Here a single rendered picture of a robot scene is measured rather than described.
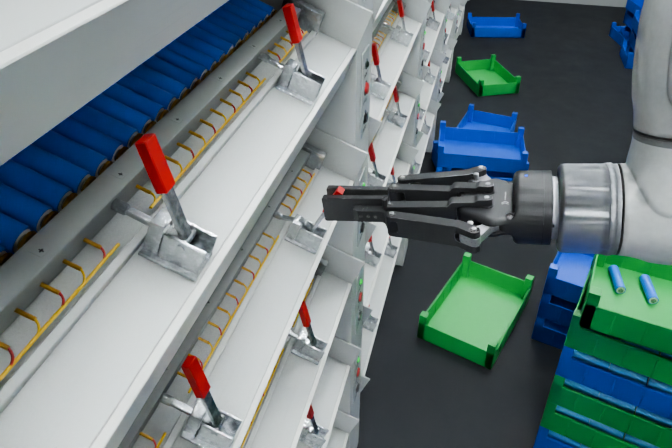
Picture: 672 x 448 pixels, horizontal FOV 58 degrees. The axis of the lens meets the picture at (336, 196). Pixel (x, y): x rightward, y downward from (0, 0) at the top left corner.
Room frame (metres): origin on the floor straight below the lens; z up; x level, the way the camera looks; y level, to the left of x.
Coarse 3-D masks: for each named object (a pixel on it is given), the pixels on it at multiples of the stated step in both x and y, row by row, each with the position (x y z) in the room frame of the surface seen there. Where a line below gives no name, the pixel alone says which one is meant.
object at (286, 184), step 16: (304, 160) 0.69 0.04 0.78; (288, 176) 0.65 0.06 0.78; (288, 192) 0.64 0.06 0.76; (304, 192) 0.65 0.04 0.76; (272, 208) 0.58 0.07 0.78; (256, 224) 0.54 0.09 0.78; (256, 240) 0.52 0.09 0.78; (240, 256) 0.49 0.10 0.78; (256, 272) 0.49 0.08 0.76; (224, 288) 0.44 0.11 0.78; (208, 304) 0.42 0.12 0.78; (240, 304) 0.44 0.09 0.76; (208, 320) 0.41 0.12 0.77; (192, 336) 0.38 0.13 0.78; (176, 352) 0.36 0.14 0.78; (176, 368) 0.34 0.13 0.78; (160, 384) 0.33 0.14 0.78; (144, 416) 0.30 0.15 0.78; (128, 432) 0.28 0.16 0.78
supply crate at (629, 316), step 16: (608, 256) 0.93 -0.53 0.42; (624, 256) 0.92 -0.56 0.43; (592, 272) 0.84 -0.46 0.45; (608, 272) 0.90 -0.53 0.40; (624, 272) 0.90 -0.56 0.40; (640, 272) 0.90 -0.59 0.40; (656, 272) 0.89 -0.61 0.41; (592, 288) 0.77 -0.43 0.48; (608, 288) 0.86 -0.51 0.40; (640, 288) 0.86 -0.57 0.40; (656, 288) 0.86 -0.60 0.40; (592, 304) 0.76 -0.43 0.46; (608, 304) 0.81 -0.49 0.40; (624, 304) 0.81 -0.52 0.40; (640, 304) 0.81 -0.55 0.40; (656, 304) 0.81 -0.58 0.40; (592, 320) 0.75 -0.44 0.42; (608, 320) 0.74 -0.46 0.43; (624, 320) 0.73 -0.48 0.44; (640, 320) 0.72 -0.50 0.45; (656, 320) 0.77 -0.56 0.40; (624, 336) 0.73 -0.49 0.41; (640, 336) 0.72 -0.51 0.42; (656, 336) 0.71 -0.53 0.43
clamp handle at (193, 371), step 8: (192, 360) 0.31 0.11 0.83; (184, 368) 0.31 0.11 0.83; (192, 368) 0.31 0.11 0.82; (200, 368) 0.31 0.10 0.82; (192, 376) 0.31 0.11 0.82; (200, 376) 0.31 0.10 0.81; (192, 384) 0.31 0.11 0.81; (200, 384) 0.31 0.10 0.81; (208, 384) 0.31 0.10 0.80; (200, 392) 0.30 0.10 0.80; (208, 392) 0.31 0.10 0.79; (208, 400) 0.31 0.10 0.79; (208, 408) 0.31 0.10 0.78; (216, 408) 0.31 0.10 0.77; (208, 416) 0.31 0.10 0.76; (216, 416) 0.31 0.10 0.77; (208, 424) 0.31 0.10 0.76; (216, 424) 0.30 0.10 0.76
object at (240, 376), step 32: (320, 160) 0.71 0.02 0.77; (352, 160) 0.72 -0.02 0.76; (320, 192) 0.67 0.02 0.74; (320, 224) 0.61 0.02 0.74; (256, 256) 0.52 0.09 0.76; (288, 256) 0.54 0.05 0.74; (320, 256) 0.55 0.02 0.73; (256, 288) 0.48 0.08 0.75; (288, 288) 0.49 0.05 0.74; (224, 320) 0.43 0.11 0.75; (256, 320) 0.44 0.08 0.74; (288, 320) 0.45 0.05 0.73; (192, 352) 0.38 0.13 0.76; (224, 352) 0.39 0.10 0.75; (256, 352) 0.40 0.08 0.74; (224, 384) 0.36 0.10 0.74; (256, 384) 0.37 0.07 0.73; (160, 416) 0.32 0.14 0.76
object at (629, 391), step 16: (560, 368) 0.79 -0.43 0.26; (576, 368) 0.78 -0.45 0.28; (592, 368) 0.76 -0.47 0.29; (592, 384) 0.76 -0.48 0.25; (608, 384) 0.75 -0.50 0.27; (624, 384) 0.73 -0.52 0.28; (640, 384) 0.72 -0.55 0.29; (624, 400) 0.73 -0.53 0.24; (640, 400) 0.72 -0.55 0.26; (656, 400) 0.71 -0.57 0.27
